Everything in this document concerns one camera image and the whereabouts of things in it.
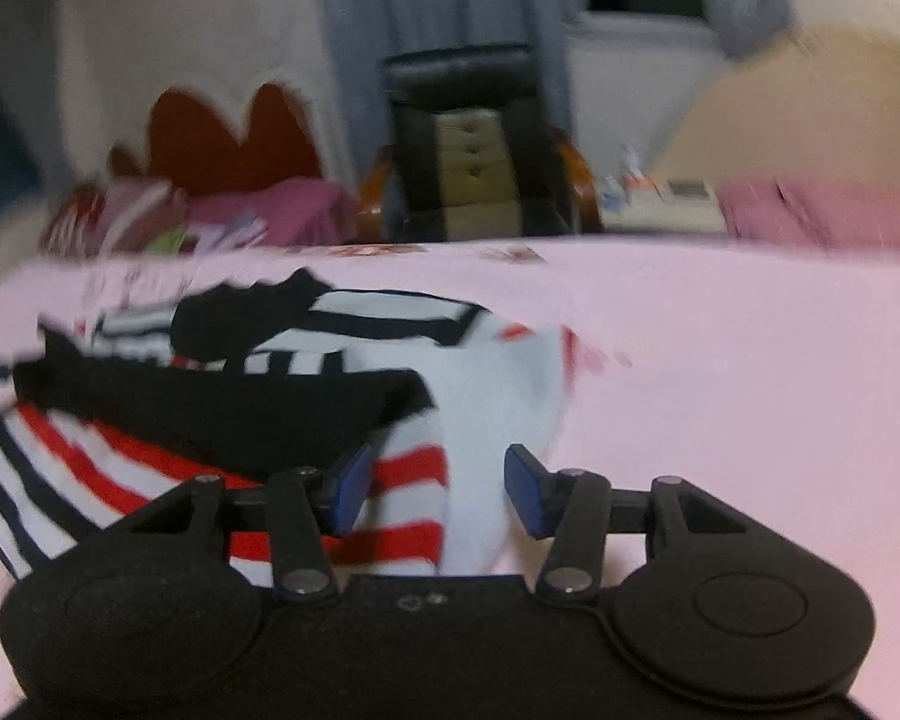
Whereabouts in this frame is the white bedside table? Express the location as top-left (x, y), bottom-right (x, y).
top-left (600, 178), bottom-right (727, 235)

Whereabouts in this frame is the black leather office chair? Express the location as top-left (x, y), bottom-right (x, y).
top-left (356, 45), bottom-right (605, 242)

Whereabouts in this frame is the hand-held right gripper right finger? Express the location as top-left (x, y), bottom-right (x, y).
top-left (504, 444), bottom-right (755, 607)

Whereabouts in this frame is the striped knit sweater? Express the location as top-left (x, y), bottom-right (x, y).
top-left (0, 268), bottom-right (578, 578)

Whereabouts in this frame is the plain pink pillow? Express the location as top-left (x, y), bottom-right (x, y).
top-left (720, 176), bottom-right (900, 248)

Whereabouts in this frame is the striped pink pillow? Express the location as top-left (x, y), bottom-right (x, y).
top-left (41, 180), bottom-right (196, 256)

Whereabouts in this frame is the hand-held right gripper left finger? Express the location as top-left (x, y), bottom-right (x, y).
top-left (120, 444), bottom-right (376, 605)

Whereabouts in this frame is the pink floral bedsheet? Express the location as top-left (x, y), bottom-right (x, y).
top-left (0, 238), bottom-right (900, 720)

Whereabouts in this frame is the tied grey-blue curtain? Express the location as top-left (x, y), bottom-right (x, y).
top-left (694, 0), bottom-right (796, 61)

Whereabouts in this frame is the red heart-shaped headboard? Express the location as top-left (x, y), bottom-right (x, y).
top-left (109, 82), bottom-right (323, 196)

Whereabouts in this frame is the cream round headboard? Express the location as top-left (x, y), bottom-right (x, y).
top-left (649, 22), bottom-right (900, 196)

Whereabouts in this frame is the wide grey-blue curtain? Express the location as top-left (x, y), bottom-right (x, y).
top-left (307, 0), bottom-right (590, 188)

